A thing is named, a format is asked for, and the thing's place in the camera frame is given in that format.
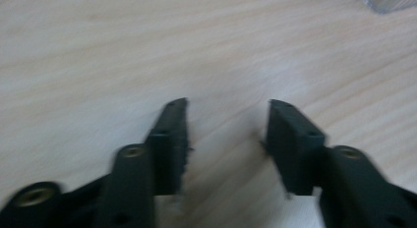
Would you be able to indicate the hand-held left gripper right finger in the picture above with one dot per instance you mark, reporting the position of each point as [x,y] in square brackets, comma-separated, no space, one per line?
[291,149]

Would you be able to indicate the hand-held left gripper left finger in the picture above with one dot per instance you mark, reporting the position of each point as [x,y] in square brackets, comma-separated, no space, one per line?
[168,146]

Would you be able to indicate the grey ribbed object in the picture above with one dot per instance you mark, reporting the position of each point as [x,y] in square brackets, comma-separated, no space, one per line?
[390,0]

